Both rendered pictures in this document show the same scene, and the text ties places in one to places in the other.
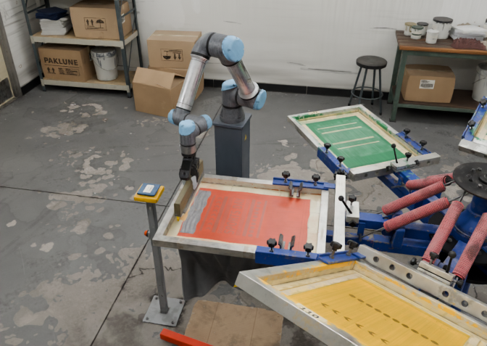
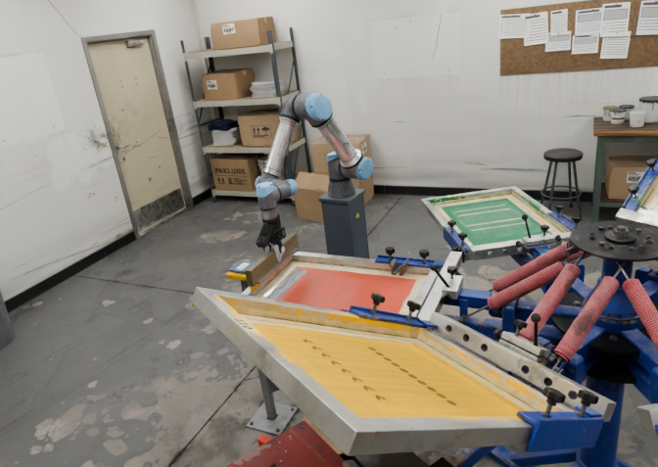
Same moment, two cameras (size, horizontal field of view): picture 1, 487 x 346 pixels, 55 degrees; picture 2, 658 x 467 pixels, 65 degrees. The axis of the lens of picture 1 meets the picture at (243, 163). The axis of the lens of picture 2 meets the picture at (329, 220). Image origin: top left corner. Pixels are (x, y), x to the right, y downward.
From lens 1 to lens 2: 0.68 m
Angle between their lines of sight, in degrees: 18
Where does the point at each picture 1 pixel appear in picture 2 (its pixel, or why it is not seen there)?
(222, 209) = (311, 287)
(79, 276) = (195, 375)
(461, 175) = (583, 233)
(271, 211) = (365, 290)
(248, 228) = (333, 305)
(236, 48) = (321, 106)
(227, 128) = (334, 204)
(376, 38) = (570, 128)
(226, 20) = (395, 120)
